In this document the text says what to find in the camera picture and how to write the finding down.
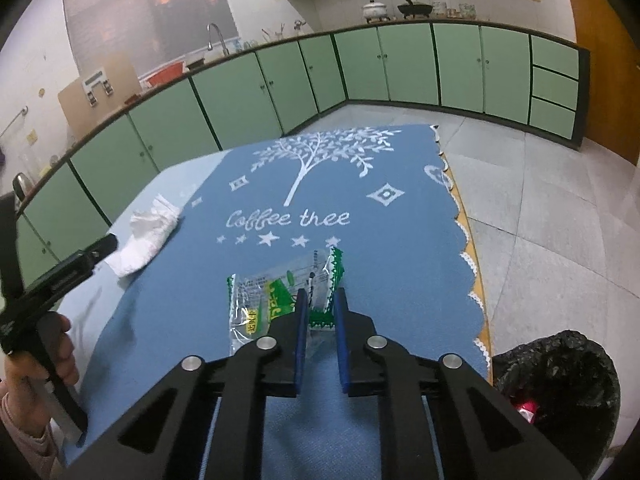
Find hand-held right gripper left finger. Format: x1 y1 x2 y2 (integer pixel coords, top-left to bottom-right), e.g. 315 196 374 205
65 289 309 480

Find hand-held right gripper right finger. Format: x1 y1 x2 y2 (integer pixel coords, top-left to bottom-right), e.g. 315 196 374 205
333 287 584 480

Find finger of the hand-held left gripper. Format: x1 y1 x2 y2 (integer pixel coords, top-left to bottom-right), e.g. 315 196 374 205
80 236 120 272

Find white tissue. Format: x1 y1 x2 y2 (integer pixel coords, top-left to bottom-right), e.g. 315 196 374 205
105 193 182 279

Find clear green plastic wrapper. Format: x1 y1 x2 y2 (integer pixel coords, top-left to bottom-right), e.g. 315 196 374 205
226 247 347 359

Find red snack packet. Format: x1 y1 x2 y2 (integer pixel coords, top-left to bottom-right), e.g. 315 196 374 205
515 398 539 424

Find trash bin with black bag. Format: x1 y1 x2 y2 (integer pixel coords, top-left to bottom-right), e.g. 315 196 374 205
492 329 624 479

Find person's left forearm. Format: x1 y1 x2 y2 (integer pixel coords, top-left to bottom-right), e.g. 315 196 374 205
0 392 68 480

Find person's left hand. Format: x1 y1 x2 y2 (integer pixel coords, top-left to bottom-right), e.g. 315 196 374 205
4 312 81 432

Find light blue table cover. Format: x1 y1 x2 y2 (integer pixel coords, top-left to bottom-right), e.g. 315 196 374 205
47 150 233 361

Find blue printed tablecloth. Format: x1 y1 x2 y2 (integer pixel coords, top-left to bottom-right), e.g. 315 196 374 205
60 123 494 480

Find wooden cutting board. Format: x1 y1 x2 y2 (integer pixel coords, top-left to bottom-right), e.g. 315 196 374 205
57 52 141 134

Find red plastic basin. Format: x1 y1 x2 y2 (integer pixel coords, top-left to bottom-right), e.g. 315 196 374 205
147 62 186 86

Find metal sink faucet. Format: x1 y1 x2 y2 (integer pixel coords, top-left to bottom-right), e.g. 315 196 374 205
206 22 230 57

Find kitchen window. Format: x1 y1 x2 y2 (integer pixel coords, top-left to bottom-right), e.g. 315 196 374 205
62 0 239 79

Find green lower kitchen cabinets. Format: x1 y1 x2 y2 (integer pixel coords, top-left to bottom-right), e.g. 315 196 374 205
0 17 591 292

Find white cooking pot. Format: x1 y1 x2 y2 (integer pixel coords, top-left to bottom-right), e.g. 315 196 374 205
362 0 391 24

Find black wok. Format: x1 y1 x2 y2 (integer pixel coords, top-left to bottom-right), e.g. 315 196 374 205
397 0 434 19

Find wooden door with handle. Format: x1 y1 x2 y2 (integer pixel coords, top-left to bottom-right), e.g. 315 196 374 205
557 0 640 167

